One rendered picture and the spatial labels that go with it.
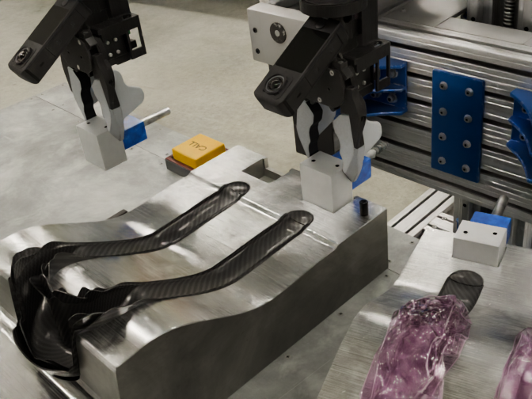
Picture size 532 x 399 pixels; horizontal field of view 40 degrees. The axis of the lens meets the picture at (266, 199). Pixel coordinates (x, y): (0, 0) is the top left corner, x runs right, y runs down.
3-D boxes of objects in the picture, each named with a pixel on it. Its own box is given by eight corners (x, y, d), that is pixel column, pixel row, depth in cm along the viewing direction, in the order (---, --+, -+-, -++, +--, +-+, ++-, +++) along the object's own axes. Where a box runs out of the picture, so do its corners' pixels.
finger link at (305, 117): (340, 150, 91) (351, 88, 85) (309, 169, 88) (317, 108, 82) (322, 138, 93) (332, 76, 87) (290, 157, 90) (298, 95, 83)
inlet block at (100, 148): (161, 122, 107) (153, 89, 104) (182, 131, 104) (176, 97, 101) (85, 160, 100) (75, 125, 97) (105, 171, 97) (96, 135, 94)
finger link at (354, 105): (374, 145, 80) (358, 68, 77) (366, 150, 79) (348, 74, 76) (343, 142, 84) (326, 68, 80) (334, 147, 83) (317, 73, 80)
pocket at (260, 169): (268, 179, 100) (265, 156, 98) (296, 191, 97) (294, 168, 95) (245, 194, 98) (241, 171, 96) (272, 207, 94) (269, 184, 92)
